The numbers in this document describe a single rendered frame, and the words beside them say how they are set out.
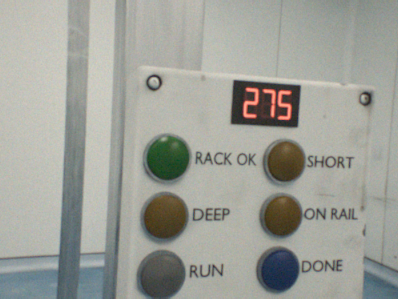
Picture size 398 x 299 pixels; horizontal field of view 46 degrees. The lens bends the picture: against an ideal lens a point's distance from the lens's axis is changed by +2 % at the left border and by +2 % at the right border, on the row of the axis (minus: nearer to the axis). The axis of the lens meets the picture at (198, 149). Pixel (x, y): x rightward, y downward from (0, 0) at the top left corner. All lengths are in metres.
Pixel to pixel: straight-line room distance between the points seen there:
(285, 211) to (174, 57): 0.14
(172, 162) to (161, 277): 0.07
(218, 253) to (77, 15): 1.22
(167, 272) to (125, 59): 0.15
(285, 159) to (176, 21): 0.13
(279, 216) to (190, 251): 0.06
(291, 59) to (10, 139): 2.49
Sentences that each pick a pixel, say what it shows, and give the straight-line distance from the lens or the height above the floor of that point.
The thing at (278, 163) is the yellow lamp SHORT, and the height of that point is 1.16.
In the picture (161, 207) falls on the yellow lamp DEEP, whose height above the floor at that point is 1.13.
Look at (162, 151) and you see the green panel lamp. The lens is 0.27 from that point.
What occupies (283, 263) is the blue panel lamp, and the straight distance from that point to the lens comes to 0.32.
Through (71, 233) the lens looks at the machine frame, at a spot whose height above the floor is 0.83.
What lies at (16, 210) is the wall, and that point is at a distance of 3.84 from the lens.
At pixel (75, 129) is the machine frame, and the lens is 1.44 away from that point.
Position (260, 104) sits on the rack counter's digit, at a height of 1.20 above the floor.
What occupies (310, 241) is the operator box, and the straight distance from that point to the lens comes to 0.33.
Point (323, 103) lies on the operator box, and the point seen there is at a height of 1.20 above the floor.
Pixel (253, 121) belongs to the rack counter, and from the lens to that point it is 0.30.
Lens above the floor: 1.18
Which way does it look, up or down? 3 degrees down
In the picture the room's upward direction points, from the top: 3 degrees clockwise
